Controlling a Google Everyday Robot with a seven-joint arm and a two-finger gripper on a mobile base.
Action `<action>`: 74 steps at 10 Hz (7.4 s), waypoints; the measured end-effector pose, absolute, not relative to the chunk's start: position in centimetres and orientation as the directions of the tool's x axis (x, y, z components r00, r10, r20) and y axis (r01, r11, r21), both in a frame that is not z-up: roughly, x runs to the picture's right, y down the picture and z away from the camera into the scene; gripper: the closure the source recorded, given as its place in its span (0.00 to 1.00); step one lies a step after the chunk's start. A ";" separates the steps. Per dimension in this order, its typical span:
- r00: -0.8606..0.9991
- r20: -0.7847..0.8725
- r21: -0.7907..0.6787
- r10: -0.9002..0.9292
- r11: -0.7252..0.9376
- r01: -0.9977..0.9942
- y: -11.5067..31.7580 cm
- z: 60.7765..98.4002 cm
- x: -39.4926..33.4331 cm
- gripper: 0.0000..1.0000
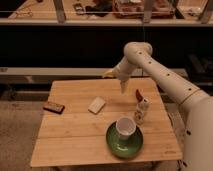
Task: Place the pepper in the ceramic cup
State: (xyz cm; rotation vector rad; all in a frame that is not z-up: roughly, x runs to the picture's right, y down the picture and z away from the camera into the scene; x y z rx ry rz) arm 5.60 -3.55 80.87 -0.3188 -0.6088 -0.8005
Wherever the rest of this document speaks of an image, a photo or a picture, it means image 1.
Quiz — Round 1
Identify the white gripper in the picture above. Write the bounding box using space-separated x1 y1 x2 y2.
102 58 136 93

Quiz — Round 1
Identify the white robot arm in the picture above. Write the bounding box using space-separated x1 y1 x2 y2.
103 42 213 171

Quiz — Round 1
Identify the white ceramic cup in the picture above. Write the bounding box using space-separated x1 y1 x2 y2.
116 117 136 140

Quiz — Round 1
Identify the beige sponge block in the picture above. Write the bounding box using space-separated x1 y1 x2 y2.
88 97 106 114

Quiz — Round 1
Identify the small white patterned bottle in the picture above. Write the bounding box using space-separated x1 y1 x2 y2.
134 99 149 125

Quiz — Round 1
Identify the wooden table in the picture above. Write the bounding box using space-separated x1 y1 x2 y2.
31 78 182 167

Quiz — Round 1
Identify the brown chocolate bar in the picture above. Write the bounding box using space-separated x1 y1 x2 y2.
43 101 65 114

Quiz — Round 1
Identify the green saucer plate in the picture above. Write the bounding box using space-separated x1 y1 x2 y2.
106 122 143 159

